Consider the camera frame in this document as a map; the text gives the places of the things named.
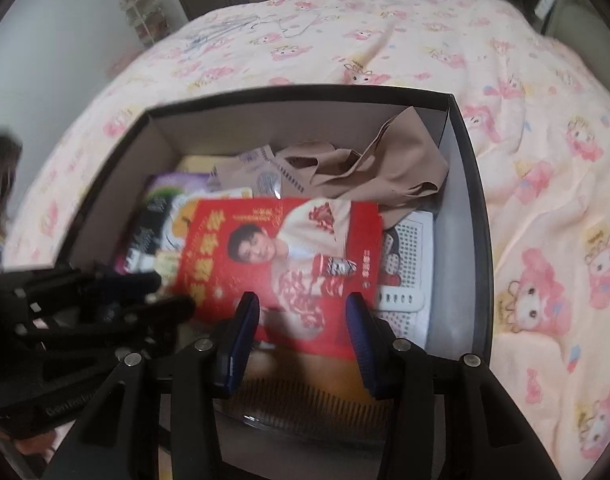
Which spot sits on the pale yellow packet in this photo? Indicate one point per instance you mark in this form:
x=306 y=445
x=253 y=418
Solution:
x=195 y=164

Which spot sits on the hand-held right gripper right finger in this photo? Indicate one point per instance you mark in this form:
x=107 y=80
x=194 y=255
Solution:
x=365 y=345

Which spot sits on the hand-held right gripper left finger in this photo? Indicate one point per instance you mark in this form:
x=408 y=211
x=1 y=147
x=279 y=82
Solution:
x=240 y=345

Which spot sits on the white shelf rack with toys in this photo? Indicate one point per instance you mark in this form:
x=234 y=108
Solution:
x=150 y=15

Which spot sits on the clear printed plastic packet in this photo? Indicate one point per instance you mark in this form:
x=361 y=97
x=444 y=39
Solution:
x=257 y=170

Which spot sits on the white perforated plastic tray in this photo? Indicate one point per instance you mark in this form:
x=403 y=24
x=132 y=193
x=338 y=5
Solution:
x=410 y=240

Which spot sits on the black cardboard box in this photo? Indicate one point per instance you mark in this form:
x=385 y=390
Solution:
x=465 y=210

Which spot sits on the beige garment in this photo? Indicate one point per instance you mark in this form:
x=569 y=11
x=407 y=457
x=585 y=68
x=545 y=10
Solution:
x=385 y=170

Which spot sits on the red printed packet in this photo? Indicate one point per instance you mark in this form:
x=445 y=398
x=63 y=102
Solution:
x=305 y=310

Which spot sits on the purple packet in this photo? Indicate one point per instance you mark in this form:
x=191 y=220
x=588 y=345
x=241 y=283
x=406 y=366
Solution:
x=177 y=182

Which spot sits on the pink printed blanket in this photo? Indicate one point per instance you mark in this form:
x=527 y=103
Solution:
x=535 y=160

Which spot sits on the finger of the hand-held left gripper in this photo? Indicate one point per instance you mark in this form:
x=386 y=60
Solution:
x=100 y=282
x=150 y=312

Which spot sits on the black and white packet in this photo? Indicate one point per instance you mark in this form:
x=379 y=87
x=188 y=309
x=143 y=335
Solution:
x=150 y=230

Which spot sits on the brown comb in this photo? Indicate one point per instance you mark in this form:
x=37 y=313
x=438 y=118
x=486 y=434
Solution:
x=305 y=395

